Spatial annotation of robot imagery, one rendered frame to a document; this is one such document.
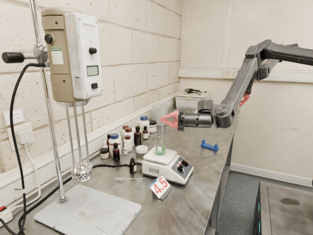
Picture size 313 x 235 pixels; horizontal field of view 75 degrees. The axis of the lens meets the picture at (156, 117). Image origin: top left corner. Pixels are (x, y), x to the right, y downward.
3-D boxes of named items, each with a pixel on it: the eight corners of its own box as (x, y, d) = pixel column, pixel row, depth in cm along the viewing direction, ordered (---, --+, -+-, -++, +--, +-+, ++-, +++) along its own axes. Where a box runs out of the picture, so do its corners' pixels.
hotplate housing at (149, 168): (193, 171, 94) (194, 155, 91) (185, 187, 82) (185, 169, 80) (150, 161, 103) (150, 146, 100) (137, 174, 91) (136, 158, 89)
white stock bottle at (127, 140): (134, 150, 114) (133, 136, 112) (127, 153, 111) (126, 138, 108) (129, 148, 117) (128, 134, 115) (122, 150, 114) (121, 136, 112)
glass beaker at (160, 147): (168, 156, 90) (168, 139, 88) (156, 157, 88) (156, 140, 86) (163, 150, 95) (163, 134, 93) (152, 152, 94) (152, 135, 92)
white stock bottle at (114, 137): (110, 152, 112) (108, 132, 109) (121, 151, 113) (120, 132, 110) (108, 157, 106) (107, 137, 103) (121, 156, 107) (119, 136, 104)
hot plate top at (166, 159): (177, 153, 94) (178, 151, 94) (167, 165, 84) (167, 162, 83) (154, 148, 99) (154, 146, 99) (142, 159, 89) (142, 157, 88)
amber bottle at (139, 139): (138, 145, 120) (138, 128, 117) (132, 144, 122) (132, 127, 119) (143, 143, 124) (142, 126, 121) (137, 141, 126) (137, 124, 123)
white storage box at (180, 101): (210, 103, 225) (212, 90, 221) (204, 112, 193) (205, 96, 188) (183, 101, 237) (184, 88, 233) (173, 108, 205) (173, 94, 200)
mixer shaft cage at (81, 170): (98, 173, 67) (91, 97, 59) (83, 184, 61) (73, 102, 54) (82, 168, 69) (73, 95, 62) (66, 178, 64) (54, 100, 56)
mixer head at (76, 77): (112, 103, 59) (105, 10, 52) (84, 113, 50) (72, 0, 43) (74, 99, 65) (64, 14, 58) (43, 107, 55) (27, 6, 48)
